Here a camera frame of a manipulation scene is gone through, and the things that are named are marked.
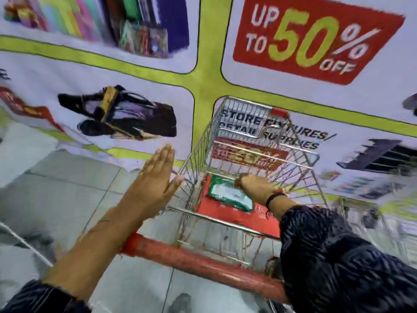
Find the person's right hand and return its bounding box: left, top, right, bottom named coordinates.
left=234, top=173, right=281, bottom=208

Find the person's left hand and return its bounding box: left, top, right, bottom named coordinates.
left=121, top=143, right=185, bottom=225

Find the green wet wipe packet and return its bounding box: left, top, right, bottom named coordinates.
left=207, top=176, right=254, bottom=212

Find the person's right forearm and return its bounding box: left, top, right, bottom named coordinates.
left=268, top=195, right=417, bottom=313

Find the person's left forearm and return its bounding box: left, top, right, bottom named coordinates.
left=0, top=206, right=144, bottom=313

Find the red cart seat panel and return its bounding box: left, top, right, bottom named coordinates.
left=195, top=174, right=281, bottom=238

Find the person's grey shoe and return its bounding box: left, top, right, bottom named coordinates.
left=168, top=292, right=193, bottom=313

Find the black red wristband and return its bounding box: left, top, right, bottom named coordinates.
left=265, top=190, right=287, bottom=211

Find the white cable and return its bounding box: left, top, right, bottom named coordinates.
left=0, top=220, right=54, bottom=268

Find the printed wall banner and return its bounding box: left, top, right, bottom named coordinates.
left=0, top=0, right=417, bottom=268

